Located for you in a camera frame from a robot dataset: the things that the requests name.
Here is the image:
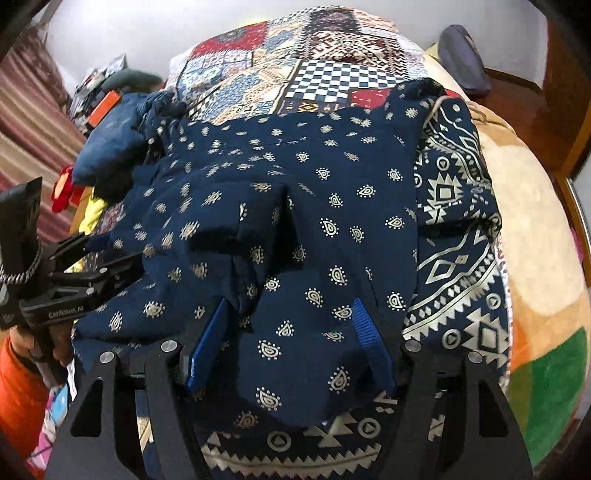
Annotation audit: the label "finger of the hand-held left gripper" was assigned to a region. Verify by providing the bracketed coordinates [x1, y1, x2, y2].
[48, 251, 145, 301]
[39, 231, 95, 266]

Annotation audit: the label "orange box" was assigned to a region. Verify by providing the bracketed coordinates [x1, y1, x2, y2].
[88, 90, 122, 128]

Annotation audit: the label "person's left forearm orange sleeve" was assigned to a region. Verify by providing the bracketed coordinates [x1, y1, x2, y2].
[0, 339, 52, 464]

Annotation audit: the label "blue denim jeans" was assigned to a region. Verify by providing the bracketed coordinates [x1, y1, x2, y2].
[73, 90, 186, 186]

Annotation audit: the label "grey purple backpack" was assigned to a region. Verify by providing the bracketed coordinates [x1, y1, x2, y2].
[437, 25, 492, 96]

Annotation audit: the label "person's left hand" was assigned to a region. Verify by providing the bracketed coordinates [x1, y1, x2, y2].
[7, 322, 75, 387]

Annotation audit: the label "grey cushion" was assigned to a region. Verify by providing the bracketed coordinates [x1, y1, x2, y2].
[104, 67, 163, 94]

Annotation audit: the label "striped red curtain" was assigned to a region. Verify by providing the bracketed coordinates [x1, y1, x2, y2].
[0, 25, 89, 243]

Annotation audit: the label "pile of household clutter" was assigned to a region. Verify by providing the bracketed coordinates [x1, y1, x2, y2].
[71, 52, 129, 121]

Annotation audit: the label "colourful fleece blanket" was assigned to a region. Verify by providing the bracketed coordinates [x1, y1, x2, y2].
[424, 41, 591, 468]

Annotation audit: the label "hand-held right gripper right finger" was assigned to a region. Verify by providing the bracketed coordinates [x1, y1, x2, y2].
[351, 298, 534, 480]

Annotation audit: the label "red plush toy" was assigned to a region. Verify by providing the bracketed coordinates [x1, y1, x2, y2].
[50, 164, 84, 214]

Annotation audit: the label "pink floral sheet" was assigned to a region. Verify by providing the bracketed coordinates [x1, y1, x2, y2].
[38, 364, 80, 463]

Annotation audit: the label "navy patterned hooded garment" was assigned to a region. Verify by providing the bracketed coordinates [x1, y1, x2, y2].
[71, 78, 514, 480]

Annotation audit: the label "yellow cloth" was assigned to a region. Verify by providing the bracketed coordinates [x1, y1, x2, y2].
[68, 187, 116, 273]

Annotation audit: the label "patchwork print bedsheet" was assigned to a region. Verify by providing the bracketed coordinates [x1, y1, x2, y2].
[167, 8, 426, 126]

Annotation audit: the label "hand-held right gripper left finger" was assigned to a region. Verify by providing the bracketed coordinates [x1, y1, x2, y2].
[44, 298, 234, 480]

